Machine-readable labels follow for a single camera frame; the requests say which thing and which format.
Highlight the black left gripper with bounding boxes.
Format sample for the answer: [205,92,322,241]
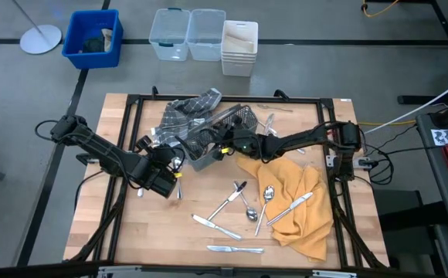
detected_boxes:
[135,134,179,199]

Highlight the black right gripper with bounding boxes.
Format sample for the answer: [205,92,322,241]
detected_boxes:
[211,115,266,159]

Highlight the grey mesh silverware basket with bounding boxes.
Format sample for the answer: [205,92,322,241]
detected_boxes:
[185,103,259,172]

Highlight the silver table knife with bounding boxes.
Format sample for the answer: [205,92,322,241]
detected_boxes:
[207,181,248,222]
[191,213,243,242]
[206,245,266,255]
[266,192,314,227]
[263,113,276,136]

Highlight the long silver spoon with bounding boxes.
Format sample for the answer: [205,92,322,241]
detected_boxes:
[253,185,276,237]

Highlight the short silver spoon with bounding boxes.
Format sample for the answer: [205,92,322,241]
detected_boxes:
[233,181,259,223]

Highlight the yellow terry towel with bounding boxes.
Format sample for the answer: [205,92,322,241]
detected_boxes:
[236,156,335,263]

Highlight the grey checked dish towel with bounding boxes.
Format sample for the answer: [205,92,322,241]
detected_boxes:
[150,87,223,159]

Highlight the white stacked bins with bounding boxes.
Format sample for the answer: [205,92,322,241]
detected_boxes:
[220,19,260,78]

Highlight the beige cloth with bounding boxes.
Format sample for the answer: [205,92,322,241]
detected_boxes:
[223,33,256,54]

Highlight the clear plastic bin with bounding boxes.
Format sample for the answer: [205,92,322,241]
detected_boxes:
[186,8,227,63]

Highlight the dark cloth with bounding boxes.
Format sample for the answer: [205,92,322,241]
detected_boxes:
[80,36,106,54]

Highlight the beige folded item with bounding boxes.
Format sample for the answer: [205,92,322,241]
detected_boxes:
[100,27,114,53]

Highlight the blue plastic bin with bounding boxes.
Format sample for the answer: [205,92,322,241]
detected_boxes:
[61,8,124,70]

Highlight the white round-base floor stand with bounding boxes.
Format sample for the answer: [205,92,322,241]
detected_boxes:
[10,0,63,56]

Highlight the dark grey desk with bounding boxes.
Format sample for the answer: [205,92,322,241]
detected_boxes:
[415,98,448,278]

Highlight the clear bin with dark handle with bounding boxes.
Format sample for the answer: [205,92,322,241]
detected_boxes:
[148,7,192,63]

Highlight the yellow floor cable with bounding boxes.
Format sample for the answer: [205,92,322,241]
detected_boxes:
[357,120,418,127]

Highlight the black cable bundle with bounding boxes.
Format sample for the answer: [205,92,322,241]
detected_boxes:
[362,133,395,187]

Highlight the white cable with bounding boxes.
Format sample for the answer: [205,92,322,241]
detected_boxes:
[361,72,448,136]

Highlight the yellow looped cable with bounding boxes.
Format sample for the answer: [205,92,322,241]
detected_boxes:
[361,0,401,19]

